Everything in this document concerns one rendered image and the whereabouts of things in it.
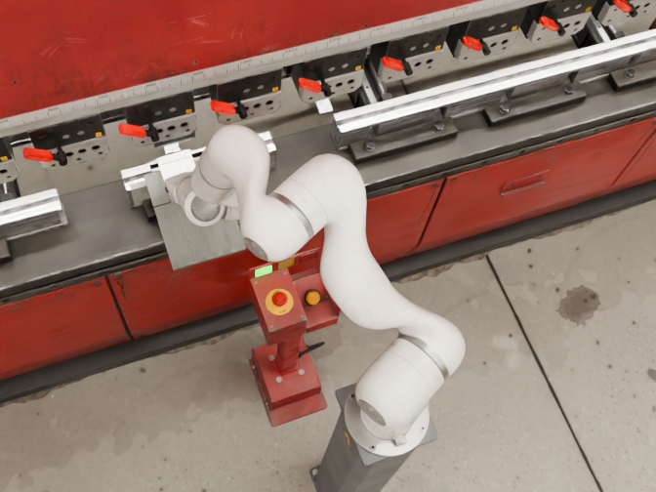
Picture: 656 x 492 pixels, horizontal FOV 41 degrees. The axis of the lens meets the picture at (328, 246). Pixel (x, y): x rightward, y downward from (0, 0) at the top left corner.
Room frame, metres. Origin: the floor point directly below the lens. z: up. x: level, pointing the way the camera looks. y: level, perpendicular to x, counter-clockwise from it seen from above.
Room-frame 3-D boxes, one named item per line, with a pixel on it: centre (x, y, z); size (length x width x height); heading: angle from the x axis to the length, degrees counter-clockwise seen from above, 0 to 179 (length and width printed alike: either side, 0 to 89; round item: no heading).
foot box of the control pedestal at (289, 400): (0.81, 0.05, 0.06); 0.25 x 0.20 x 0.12; 31
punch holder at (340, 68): (1.22, 0.08, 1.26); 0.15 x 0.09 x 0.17; 120
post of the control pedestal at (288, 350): (0.84, 0.06, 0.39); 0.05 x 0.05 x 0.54; 31
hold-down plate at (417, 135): (1.29, -0.15, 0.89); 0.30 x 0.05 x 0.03; 120
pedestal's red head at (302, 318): (0.84, 0.06, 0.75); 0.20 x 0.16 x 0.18; 121
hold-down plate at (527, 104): (1.49, -0.49, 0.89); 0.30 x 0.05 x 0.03; 120
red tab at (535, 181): (1.41, -0.56, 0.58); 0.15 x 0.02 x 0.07; 120
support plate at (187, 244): (0.91, 0.33, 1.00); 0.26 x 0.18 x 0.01; 30
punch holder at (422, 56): (1.32, -0.09, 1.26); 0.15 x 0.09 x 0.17; 120
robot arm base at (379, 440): (0.51, -0.20, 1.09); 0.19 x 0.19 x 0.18
